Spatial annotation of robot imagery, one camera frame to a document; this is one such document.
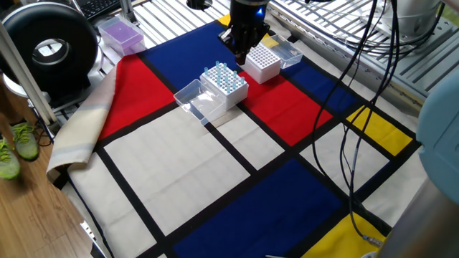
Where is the purple pipette tip box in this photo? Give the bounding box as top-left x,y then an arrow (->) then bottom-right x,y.
97,16 -> 147,57

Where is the grey aluminium table rail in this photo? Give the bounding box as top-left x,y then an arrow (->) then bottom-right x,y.
267,0 -> 431,115

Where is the green sneaker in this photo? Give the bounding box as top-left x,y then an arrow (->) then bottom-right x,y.
9,121 -> 40,161
0,138 -> 22,181

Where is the aluminium frame post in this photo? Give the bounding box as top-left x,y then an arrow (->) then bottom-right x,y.
119,0 -> 139,26
0,21 -> 59,127

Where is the grey cable silver connector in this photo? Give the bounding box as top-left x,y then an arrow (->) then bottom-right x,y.
349,141 -> 385,249

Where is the white table edge bracket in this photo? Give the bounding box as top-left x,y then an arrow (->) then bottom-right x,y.
80,220 -> 98,245

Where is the black computer keyboard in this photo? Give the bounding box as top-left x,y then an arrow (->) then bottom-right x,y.
73,0 -> 123,21

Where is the black round ring-shaped device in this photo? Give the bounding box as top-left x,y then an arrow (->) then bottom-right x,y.
0,1 -> 100,107

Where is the white pipette tip box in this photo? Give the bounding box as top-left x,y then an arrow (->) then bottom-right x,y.
173,60 -> 250,126
240,34 -> 304,85

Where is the black cable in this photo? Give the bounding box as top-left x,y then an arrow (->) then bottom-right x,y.
311,0 -> 381,216
339,0 -> 401,237

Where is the black round cap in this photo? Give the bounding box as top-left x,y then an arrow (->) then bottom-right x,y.
185,0 -> 213,11

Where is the Mondrian pattern colour-block tablecloth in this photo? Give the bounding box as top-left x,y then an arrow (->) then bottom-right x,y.
46,12 -> 430,258

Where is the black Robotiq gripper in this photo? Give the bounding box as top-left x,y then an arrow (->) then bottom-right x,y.
218,0 -> 272,65

